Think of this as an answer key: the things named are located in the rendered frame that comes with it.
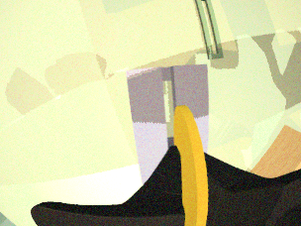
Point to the gold coin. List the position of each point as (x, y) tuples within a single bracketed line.
[(194, 176)]

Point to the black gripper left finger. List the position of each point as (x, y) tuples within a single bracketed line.
[(156, 203)]

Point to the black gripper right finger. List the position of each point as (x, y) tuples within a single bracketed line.
[(239, 198)]

